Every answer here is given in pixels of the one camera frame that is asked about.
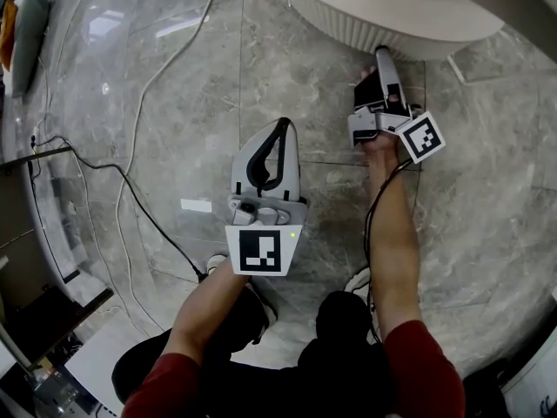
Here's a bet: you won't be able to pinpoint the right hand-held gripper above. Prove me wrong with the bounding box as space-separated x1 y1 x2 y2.
347 45 447 165

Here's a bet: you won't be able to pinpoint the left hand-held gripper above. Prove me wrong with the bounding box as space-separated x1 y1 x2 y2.
225 118 309 277

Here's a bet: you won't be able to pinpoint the person's right forearm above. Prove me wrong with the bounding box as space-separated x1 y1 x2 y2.
363 131 422 344

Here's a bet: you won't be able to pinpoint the person's left forearm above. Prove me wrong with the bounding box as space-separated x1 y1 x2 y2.
163 257 254 365

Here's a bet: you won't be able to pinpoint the round glass coffee table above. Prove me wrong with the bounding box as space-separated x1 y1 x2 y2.
256 0 557 84

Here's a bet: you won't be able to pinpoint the person's left white shoe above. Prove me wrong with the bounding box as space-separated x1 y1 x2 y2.
206 253 228 277

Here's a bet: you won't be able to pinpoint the person's white shoe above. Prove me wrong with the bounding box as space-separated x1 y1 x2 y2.
343 267 372 296
206 253 228 277

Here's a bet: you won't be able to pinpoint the person's right white shoe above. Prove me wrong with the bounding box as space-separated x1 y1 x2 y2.
343 267 372 296

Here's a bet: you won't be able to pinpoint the person's black trousers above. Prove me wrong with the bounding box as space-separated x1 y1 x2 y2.
111 287 395 418

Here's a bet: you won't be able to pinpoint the black desk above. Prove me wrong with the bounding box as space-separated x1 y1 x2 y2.
0 145 115 365

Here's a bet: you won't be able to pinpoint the low white cabinet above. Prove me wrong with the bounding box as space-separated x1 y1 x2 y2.
64 320 134 418

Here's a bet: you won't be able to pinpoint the person's red shirt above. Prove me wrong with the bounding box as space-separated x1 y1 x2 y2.
121 319 466 418

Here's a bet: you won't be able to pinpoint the white bean bag chair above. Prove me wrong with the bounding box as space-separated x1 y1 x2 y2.
10 0 51 99

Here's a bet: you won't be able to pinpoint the orange pillow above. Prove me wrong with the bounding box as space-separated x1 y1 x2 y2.
0 0 18 71

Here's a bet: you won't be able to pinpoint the black bag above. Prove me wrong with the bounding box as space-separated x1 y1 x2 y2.
463 359 510 418

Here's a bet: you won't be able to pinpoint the black floor cable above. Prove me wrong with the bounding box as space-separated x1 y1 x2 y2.
30 135 209 283

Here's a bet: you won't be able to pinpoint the white floor cable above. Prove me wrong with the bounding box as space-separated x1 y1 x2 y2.
97 0 232 334

